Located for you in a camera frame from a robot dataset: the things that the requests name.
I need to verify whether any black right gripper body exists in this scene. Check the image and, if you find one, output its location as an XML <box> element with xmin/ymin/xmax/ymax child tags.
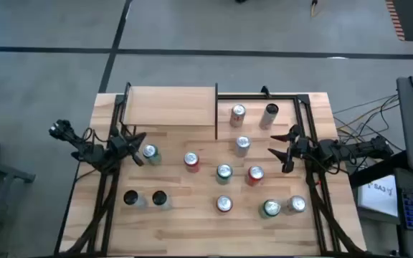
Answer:
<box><xmin>283</xmin><ymin>124</ymin><xmax>312</xmax><ymax>174</ymax></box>

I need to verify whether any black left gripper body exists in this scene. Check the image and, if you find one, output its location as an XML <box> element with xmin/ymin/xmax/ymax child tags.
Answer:
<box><xmin>108</xmin><ymin>134</ymin><xmax>134</xmax><ymax>162</ymax></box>

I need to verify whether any white Celsius can black lid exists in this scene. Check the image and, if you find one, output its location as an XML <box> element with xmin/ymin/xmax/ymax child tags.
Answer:
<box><xmin>258</xmin><ymin>102</ymin><xmax>280</xmax><ymax>130</ymax></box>

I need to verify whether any red Fanta can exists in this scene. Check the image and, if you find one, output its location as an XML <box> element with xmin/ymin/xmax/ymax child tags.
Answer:
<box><xmin>215</xmin><ymin>194</ymin><xmax>234</xmax><ymax>214</ymax></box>
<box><xmin>246</xmin><ymin>165</ymin><xmax>265</xmax><ymax>187</ymax></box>
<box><xmin>183</xmin><ymin>151</ymin><xmax>201</xmax><ymax>174</ymax></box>

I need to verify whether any silver Diet Coke can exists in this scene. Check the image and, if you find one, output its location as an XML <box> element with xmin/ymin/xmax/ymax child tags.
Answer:
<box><xmin>234</xmin><ymin>135</ymin><xmax>252</xmax><ymax>158</ymax></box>

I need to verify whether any green Sprite can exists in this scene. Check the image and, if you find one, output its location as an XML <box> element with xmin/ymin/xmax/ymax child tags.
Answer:
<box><xmin>215</xmin><ymin>163</ymin><xmax>234</xmax><ymax>186</ymax></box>
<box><xmin>259</xmin><ymin>199</ymin><xmax>282</xmax><ymax>220</ymax></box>
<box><xmin>141</xmin><ymin>143</ymin><xmax>163</xmax><ymax>166</ymax></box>

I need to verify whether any wooden shelf board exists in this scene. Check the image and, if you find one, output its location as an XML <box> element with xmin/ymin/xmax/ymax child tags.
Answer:
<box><xmin>125</xmin><ymin>85</ymin><xmax>217</xmax><ymax>127</ymax></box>

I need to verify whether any slim can black lid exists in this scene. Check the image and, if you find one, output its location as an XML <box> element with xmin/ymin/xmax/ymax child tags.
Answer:
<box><xmin>123</xmin><ymin>189</ymin><xmax>148</xmax><ymax>209</ymax></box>

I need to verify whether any white Celsius Arctic Vibe can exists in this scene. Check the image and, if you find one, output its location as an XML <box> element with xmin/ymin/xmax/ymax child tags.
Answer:
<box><xmin>151</xmin><ymin>190</ymin><xmax>174</xmax><ymax>211</ymax></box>

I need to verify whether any silver white can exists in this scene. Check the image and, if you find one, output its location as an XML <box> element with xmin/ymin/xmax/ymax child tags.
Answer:
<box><xmin>281</xmin><ymin>195</ymin><xmax>308</xmax><ymax>216</ymax></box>

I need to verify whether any pink silver can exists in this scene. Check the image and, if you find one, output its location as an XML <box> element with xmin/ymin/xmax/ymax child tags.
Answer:
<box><xmin>229</xmin><ymin>103</ymin><xmax>247</xmax><ymax>129</ymax></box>

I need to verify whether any black support beam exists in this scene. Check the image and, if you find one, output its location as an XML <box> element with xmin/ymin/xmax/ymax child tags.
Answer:
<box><xmin>349</xmin><ymin>150</ymin><xmax>408</xmax><ymax>188</ymax></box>

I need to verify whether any white paper sign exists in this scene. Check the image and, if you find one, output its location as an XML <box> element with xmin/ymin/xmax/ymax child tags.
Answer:
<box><xmin>356</xmin><ymin>174</ymin><xmax>399</xmax><ymax>218</ymax></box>

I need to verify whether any grey metal side table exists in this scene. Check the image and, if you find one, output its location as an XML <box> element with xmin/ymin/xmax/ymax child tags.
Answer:
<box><xmin>0</xmin><ymin>153</ymin><xmax>37</xmax><ymax>252</ymax></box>

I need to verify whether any black aluminium table frame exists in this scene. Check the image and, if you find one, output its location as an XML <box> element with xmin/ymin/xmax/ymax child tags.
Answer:
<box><xmin>54</xmin><ymin>85</ymin><xmax>367</xmax><ymax>257</ymax></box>

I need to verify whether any wooden shelf with black frame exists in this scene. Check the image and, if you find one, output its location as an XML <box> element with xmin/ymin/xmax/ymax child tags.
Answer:
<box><xmin>115</xmin><ymin>81</ymin><xmax>219</xmax><ymax>141</ymax></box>

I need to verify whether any black cable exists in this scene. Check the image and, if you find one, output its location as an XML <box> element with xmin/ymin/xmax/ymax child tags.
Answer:
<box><xmin>331</xmin><ymin>93</ymin><xmax>399</xmax><ymax>115</ymax></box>

